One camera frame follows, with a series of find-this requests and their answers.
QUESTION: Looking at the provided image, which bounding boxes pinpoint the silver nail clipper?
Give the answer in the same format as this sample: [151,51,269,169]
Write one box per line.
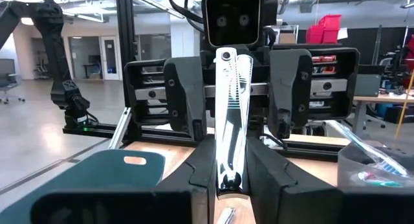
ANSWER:
[212,47,255,198]
[215,207,237,224]

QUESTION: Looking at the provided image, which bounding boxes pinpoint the grey plastic bin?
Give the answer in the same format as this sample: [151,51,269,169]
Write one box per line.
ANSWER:
[336,139,414,190]

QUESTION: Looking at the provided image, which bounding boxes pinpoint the teal plastic bin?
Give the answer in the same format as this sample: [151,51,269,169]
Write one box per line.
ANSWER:
[0,148,166,224]

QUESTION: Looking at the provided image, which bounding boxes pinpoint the grey computer case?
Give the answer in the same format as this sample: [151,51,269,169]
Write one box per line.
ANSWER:
[353,73,383,98]

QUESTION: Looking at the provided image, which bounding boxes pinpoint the grey office chair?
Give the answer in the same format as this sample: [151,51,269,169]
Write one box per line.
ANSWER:
[0,58,27,105]

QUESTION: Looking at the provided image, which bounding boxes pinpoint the yellow hanging cable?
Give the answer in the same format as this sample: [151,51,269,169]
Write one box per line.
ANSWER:
[393,77,414,141]

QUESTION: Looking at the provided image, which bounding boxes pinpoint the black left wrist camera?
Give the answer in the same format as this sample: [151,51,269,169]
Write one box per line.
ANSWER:
[201,0,263,49]

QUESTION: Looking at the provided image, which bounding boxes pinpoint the red bin shelf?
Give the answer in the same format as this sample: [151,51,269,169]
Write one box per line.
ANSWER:
[402,34,414,71]

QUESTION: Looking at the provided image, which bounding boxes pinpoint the silver aluminium bracket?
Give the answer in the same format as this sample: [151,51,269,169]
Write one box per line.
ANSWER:
[107,106,133,150]

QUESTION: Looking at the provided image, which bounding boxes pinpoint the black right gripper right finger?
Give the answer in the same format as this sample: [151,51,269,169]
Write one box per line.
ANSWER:
[246,135,414,224]

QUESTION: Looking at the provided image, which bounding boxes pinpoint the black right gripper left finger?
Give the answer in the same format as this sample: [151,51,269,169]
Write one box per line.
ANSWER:
[30,134,217,224]

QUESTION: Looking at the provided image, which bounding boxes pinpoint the wooden desk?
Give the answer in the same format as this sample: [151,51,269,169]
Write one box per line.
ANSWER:
[351,91,414,136]

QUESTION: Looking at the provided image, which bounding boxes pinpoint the red stacked plastic bins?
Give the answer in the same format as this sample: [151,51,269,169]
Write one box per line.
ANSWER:
[305,13,343,45]

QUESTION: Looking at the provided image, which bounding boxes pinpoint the black aluminium table frame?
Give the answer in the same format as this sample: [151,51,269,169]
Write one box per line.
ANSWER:
[62,0,340,162]

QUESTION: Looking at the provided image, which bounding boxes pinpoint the bagged red toothbrush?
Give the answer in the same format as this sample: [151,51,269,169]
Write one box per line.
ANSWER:
[355,170,378,183]

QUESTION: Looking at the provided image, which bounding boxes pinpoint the bagged blue toothbrush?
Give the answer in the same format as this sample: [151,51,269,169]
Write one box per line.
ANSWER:
[325,119,410,178]

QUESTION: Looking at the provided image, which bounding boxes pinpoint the white glass door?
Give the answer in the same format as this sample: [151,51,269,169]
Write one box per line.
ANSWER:
[99,35,123,82]

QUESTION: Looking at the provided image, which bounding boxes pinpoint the black camera cable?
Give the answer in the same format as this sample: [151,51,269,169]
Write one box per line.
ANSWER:
[167,0,205,33]

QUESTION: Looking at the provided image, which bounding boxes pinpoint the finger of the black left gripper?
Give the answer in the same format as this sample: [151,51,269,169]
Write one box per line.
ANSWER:
[267,48,314,140]
[163,54,208,142]

